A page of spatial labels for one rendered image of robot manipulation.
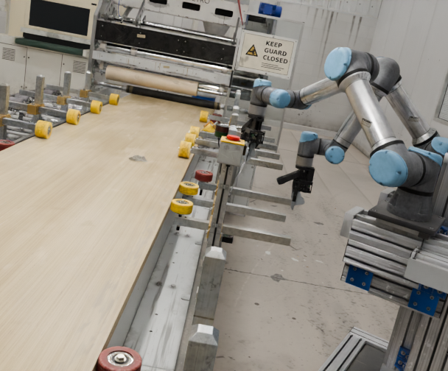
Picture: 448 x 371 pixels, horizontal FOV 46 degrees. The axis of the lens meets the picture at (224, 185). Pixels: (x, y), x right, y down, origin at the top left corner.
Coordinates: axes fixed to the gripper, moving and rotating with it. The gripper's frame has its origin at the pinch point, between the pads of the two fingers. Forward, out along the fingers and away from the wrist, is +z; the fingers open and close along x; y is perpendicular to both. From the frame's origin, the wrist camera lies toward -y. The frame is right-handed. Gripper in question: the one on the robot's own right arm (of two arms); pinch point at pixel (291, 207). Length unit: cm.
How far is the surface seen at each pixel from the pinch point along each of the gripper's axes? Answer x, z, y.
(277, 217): -26.5, -2.2, -8.3
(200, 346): -181, -33, -31
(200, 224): -52, -3, -38
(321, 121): 856, 56, 143
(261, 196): -1.5, -3.4, -14.2
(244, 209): -26.5, -3.5, -22.3
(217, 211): -82, -18, -33
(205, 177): -3.9, -9.0, -40.6
